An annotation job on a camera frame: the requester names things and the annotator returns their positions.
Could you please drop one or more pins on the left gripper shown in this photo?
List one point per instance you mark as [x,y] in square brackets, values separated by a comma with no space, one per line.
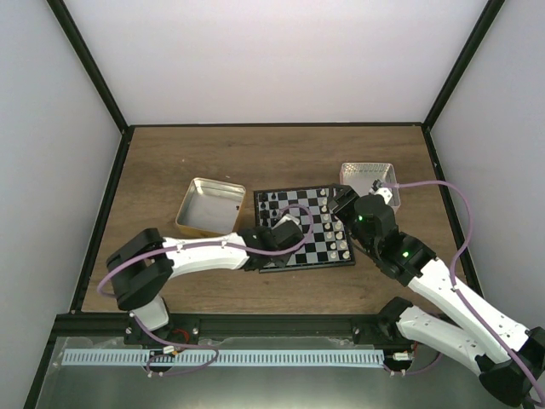
[283,260]

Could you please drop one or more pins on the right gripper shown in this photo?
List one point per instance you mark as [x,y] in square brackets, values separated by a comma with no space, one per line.
[347,199]

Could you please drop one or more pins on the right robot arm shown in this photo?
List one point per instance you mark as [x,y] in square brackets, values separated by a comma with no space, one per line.
[506,356]

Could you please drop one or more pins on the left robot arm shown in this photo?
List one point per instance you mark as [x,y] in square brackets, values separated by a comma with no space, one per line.
[141,268]

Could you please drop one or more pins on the pink metal tin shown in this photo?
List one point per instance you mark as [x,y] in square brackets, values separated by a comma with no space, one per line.
[361,176]

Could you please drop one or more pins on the black white chessboard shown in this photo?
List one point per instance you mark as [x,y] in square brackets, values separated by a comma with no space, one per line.
[305,203]

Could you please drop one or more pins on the yellow metal tin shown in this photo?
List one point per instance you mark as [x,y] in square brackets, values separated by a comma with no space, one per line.
[208,208]

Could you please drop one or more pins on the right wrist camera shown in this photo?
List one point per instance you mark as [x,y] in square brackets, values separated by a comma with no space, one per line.
[386,193]

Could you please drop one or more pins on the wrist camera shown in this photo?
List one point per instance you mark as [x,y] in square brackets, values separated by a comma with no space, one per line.
[287,224]
[386,193]

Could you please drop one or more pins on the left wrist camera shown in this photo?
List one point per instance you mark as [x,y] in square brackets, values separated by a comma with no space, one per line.
[287,224]

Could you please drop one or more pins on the black aluminium frame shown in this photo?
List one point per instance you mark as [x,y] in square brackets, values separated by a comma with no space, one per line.
[77,323]

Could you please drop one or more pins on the light blue cable duct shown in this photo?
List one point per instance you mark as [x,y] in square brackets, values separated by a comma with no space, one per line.
[359,358]

